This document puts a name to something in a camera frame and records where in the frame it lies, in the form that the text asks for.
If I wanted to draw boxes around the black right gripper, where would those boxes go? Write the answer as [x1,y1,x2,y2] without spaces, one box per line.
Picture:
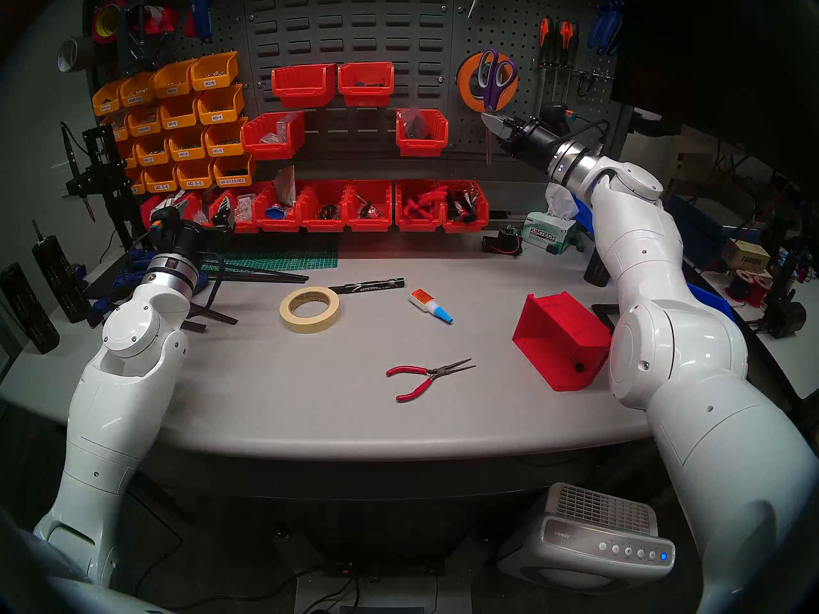
[481,111,559,172]

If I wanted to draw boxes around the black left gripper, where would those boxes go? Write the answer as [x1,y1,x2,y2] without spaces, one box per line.
[157,194,234,252]

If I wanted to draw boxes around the purple handled scissors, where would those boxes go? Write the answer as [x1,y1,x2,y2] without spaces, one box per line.
[477,48,519,167]

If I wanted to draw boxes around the orange tape roll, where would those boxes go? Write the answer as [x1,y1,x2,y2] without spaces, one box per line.
[457,52,519,113]

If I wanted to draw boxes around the beige masking tape roll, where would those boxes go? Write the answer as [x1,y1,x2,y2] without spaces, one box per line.
[280,287,340,334]

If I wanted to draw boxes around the glue bottle with blue cap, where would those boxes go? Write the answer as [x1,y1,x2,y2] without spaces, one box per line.
[409,288,454,324]

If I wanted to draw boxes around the grey pegboard back panel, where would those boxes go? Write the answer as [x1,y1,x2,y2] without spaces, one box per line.
[86,0,634,172]

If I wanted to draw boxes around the red white tape roll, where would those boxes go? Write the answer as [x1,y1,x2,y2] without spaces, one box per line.
[144,5,180,36]

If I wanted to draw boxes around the red yellow tape roll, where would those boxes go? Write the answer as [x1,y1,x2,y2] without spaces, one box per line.
[91,0,129,44]

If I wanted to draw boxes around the red plastic storage bin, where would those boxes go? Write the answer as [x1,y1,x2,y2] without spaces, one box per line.
[338,61,395,107]
[141,194,168,233]
[396,109,450,157]
[241,112,306,161]
[171,189,215,231]
[253,181,306,232]
[512,291,612,391]
[272,64,337,108]
[298,181,353,232]
[346,180,394,232]
[441,180,490,233]
[214,183,260,234]
[395,180,445,232]

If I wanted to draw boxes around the green cutting mat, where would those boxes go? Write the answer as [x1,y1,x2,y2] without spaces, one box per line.
[205,232,340,273]

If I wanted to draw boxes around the pile of blue clamps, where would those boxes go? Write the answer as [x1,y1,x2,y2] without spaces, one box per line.
[93,247,212,333]

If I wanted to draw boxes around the black metal fixture stand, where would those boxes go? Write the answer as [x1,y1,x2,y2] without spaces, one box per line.
[61,122,154,252]

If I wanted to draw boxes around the black tripod rods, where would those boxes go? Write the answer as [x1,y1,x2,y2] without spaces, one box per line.
[182,261,310,333]

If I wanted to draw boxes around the black battery holder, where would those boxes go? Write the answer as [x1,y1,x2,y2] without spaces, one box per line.
[481,226,524,257]

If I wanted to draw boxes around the Kimtech tissue box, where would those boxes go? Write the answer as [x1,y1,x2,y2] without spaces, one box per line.
[521,183,580,255]

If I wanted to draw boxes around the black cylindrical tool holder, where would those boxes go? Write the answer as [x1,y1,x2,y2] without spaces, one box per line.
[32,219,93,324]
[584,245,614,287]

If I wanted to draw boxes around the black bar clamp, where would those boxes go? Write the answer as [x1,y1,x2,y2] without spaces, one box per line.
[118,0,177,76]

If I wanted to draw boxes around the black marker pen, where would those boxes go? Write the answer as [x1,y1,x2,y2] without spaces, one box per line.
[330,277,405,295]

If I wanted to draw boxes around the dark blue storage bin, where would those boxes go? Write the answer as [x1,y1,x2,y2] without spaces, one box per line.
[665,194,727,269]

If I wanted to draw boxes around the black computer monitor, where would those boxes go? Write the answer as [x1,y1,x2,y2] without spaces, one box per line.
[611,0,819,191]

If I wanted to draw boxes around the small cardboard box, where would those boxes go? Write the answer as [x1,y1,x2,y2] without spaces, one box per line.
[723,239,772,274]

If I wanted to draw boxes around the black desktop device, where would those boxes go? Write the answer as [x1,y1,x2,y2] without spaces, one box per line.
[761,251,819,342]

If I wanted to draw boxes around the white side table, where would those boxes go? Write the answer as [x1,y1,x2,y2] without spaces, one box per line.
[685,226,819,402]

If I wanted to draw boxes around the white Coway air purifier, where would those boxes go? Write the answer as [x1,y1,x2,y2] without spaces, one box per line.
[496,483,676,591]

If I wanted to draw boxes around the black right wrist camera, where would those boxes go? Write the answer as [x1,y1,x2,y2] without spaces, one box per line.
[541,102,578,132]

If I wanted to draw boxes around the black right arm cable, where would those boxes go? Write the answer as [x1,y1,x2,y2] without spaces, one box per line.
[563,119,612,156]

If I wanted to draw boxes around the orange black handled file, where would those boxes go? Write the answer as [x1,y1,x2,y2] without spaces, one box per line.
[553,21,581,114]
[528,17,555,124]
[543,19,570,108]

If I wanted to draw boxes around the grey duct tape roll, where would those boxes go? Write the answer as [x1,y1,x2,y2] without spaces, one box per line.
[58,36,97,74]

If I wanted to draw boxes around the red handled needle-nose pliers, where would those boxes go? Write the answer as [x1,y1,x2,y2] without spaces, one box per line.
[386,358,477,404]

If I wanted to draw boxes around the red wire spool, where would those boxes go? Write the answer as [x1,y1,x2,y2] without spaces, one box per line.
[726,269,773,308]

